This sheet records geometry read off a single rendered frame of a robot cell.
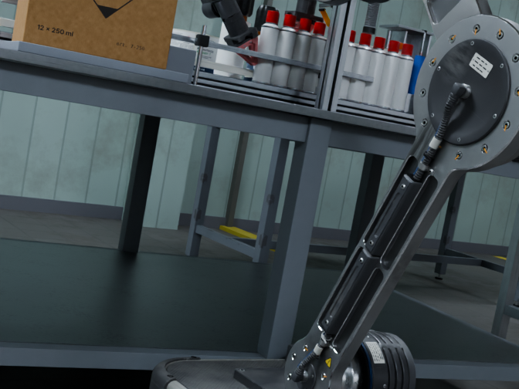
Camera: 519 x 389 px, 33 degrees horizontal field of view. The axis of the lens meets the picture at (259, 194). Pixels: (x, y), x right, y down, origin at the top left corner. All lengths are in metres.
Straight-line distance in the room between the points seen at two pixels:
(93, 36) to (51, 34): 0.08
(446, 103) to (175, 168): 4.13
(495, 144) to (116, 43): 0.86
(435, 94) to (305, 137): 0.68
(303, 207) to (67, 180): 3.43
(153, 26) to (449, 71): 0.71
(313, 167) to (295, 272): 0.26
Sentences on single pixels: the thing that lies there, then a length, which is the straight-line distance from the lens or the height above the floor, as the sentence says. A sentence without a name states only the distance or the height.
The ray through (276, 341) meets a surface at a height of 0.26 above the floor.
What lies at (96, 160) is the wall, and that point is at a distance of 5.41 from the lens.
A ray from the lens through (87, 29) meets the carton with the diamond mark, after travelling 1.83.
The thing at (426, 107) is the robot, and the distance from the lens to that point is 1.43.
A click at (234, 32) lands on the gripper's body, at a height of 1.00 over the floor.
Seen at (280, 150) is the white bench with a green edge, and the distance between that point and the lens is 3.81.
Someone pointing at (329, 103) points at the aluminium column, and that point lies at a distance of 2.38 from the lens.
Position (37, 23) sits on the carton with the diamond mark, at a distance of 1.82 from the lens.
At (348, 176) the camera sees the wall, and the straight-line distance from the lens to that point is 6.42.
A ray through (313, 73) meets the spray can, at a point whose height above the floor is 0.94.
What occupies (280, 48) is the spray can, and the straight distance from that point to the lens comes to 2.46.
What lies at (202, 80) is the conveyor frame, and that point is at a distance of 2.32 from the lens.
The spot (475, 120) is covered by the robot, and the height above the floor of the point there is 0.84.
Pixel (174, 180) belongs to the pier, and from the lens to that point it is 5.41.
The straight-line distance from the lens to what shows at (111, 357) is 1.98.
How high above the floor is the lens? 0.79
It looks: 5 degrees down
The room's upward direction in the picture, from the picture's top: 10 degrees clockwise
